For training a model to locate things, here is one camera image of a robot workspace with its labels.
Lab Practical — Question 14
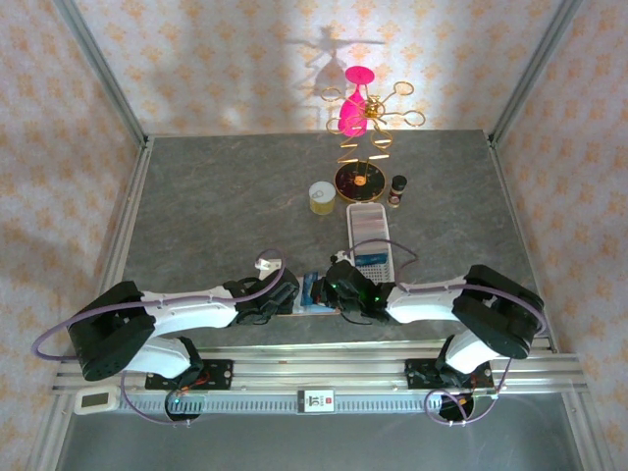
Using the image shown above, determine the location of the light blue logo credit card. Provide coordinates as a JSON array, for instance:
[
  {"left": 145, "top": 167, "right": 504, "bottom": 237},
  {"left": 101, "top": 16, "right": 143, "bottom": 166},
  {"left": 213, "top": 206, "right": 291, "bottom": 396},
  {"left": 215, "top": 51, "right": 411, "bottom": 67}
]
[{"left": 300, "top": 272, "right": 335, "bottom": 315}]

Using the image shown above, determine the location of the white plastic basket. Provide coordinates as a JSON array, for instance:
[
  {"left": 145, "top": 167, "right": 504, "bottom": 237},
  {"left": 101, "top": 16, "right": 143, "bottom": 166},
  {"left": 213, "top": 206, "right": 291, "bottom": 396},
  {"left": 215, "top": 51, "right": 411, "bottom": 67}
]
[{"left": 345, "top": 203, "right": 397, "bottom": 285}]

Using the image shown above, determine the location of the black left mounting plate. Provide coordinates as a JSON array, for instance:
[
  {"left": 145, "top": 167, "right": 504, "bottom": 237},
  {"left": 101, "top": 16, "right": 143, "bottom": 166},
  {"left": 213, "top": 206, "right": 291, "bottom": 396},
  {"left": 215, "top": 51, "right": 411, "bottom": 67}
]
[{"left": 145, "top": 359, "right": 235, "bottom": 393}]

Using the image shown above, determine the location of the black mounting plate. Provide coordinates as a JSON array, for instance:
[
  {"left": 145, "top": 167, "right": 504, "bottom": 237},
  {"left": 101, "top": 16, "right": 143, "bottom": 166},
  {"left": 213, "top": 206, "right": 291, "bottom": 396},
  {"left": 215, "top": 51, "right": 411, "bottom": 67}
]
[
  {"left": 404, "top": 357, "right": 495, "bottom": 392},
  {"left": 145, "top": 359, "right": 235, "bottom": 393}
]

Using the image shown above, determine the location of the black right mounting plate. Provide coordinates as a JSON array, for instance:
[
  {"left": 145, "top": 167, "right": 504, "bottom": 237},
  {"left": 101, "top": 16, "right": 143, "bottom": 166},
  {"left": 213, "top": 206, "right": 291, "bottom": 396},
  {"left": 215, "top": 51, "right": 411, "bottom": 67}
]
[{"left": 404, "top": 357, "right": 495, "bottom": 392}]

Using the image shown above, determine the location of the yellow tin can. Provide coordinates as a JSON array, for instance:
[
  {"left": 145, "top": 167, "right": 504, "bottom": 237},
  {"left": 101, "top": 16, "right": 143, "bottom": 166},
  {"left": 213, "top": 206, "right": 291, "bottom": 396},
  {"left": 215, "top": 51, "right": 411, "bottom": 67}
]
[{"left": 308, "top": 181, "right": 338, "bottom": 216}]

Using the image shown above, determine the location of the white number tag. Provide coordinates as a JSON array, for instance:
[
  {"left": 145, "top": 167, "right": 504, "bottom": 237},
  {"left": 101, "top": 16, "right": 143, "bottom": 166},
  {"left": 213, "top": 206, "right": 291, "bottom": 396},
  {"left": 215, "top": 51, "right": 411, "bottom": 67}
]
[{"left": 296, "top": 389, "right": 337, "bottom": 416}]

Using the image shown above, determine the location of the black-capped spice bottle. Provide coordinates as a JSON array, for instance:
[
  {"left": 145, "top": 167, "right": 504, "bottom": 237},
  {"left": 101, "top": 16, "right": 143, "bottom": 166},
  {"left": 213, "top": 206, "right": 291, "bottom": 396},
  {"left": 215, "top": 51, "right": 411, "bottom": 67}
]
[{"left": 389, "top": 175, "right": 408, "bottom": 209}]

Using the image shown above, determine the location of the grey metal panel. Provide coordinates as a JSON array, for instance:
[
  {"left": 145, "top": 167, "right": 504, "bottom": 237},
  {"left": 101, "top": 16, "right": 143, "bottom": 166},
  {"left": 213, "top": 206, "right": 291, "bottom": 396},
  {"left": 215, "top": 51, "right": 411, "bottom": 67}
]
[{"left": 56, "top": 411, "right": 583, "bottom": 471}]

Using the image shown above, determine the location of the pink wine glass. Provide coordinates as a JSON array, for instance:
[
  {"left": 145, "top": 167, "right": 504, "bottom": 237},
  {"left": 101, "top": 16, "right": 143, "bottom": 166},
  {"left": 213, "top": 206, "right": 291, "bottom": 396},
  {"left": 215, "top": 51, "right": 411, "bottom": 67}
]
[{"left": 337, "top": 66, "right": 375, "bottom": 137}]

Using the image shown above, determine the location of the white digital timer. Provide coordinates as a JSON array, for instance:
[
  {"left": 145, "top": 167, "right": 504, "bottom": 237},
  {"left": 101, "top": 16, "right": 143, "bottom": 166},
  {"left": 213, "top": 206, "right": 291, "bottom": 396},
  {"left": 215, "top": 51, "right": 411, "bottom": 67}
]
[{"left": 73, "top": 386, "right": 122, "bottom": 416}]

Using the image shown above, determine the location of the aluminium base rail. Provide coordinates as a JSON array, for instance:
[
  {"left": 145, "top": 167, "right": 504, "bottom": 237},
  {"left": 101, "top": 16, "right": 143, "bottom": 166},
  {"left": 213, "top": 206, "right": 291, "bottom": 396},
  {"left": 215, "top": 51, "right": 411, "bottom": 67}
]
[{"left": 51, "top": 342, "right": 590, "bottom": 396}]

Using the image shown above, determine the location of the grey slotted cable duct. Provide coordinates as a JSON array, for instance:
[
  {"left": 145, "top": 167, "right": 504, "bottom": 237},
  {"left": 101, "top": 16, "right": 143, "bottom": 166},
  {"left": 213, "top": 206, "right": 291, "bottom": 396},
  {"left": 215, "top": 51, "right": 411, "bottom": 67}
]
[{"left": 120, "top": 394, "right": 497, "bottom": 414}]

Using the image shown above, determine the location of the gold wire glass rack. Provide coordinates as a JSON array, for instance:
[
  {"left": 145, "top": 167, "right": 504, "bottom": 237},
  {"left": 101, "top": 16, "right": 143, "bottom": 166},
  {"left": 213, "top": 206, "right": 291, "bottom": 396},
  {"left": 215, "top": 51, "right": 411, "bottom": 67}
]
[{"left": 318, "top": 80, "right": 427, "bottom": 205}]

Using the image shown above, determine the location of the aluminium side rail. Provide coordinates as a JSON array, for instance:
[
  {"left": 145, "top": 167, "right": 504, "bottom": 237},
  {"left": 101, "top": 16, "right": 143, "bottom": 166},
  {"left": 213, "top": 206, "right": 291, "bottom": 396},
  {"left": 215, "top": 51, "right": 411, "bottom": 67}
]
[
  {"left": 487, "top": 132, "right": 560, "bottom": 353},
  {"left": 95, "top": 136, "right": 154, "bottom": 347}
]

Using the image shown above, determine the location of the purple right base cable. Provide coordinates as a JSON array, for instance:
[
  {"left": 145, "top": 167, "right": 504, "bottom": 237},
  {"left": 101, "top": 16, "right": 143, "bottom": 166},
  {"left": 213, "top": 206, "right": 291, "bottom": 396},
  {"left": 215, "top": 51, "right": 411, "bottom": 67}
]
[{"left": 424, "top": 357, "right": 514, "bottom": 427}]

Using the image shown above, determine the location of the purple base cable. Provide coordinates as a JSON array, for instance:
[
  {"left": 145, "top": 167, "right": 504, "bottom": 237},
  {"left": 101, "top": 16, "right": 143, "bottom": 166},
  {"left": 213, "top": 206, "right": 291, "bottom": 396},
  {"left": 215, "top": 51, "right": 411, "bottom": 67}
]
[
  {"left": 424, "top": 357, "right": 514, "bottom": 427},
  {"left": 120, "top": 362, "right": 205, "bottom": 427}
]

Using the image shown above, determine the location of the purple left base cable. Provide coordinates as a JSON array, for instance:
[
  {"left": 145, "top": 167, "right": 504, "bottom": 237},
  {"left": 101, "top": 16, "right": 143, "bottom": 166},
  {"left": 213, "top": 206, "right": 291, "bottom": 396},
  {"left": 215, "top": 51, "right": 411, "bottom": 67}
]
[{"left": 120, "top": 362, "right": 205, "bottom": 427}]

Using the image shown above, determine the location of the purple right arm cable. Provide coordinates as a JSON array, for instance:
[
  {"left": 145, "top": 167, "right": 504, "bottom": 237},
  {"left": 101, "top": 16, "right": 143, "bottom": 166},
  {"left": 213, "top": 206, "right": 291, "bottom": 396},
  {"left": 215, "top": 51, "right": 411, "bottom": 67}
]
[{"left": 342, "top": 238, "right": 549, "bottom": 340}]

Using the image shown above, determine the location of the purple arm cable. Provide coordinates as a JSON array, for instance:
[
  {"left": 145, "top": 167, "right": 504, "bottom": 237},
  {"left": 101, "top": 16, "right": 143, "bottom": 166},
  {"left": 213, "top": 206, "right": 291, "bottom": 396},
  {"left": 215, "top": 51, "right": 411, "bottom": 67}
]
[
  {"left": 342, "top": 238, "right": 549, "bottom": 340},
  {"left": 31, "top": 247, "right": 287, "bottom": 362}
]

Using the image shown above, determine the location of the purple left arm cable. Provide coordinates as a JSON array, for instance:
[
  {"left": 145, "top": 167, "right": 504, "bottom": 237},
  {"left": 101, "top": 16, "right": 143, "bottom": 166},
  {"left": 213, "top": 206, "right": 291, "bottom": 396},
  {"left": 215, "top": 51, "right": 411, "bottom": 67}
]
[{"left": 31, "top": 247, "right": 287, "bottom": 362}]

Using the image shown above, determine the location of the aluminium frame post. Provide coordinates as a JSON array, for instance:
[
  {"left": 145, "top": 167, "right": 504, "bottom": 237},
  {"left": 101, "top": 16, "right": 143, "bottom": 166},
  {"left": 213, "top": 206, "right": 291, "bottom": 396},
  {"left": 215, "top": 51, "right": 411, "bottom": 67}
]
[
  {"left": 488, "top": 0, "right": 584, "bottom": 146},
  {"left": 52, "top": 0, "right": 151, "bottom": 148}
]

